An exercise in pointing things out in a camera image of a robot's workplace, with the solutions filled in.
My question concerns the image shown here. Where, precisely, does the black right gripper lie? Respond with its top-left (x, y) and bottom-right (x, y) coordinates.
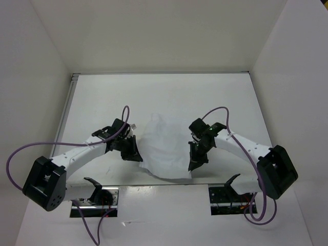
top-left (189, 140), bottom-right (213, 172)

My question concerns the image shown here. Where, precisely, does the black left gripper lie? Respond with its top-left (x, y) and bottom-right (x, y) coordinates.
top-left (116, 135), bottom-right (142, 162)

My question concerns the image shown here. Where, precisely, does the white fabric skirt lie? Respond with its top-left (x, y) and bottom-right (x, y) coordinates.
top-left (137, 113), bottom-right (192, 180)

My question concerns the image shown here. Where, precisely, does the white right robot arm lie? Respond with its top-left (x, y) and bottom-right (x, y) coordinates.
top-left (188, 118), bottom-right (298, 201)

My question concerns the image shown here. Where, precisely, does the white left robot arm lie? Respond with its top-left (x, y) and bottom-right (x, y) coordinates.
top-left (23, 118), bottom-right (143, 212)

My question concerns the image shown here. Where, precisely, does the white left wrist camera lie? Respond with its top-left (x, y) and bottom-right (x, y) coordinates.
top-left (125, 124), bottom-right (136, 138)

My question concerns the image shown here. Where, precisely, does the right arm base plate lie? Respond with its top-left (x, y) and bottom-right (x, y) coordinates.
top-left (208, 186), bottom-right (253, 216)

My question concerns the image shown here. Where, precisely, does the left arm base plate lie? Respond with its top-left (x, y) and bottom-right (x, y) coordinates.
top-left (70, 187), bottom-right (119, 218)

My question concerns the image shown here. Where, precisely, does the aluminium table edge rail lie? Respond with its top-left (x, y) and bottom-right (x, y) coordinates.
top-left (56, 73), bottom-right (255, 186)

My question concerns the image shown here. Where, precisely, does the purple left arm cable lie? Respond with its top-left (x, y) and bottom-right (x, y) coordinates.
top-left (5, 105), bottom-right (130, 246)

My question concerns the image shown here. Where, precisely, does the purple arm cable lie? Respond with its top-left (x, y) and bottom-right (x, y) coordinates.
top-left (5, 105), bottom-right (130, 246)
top-left (201, 107), bottom-right (278, 225)

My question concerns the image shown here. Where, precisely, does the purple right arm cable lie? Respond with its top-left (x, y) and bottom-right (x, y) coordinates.
top-left (201, 107), bottom-right (278, 225)

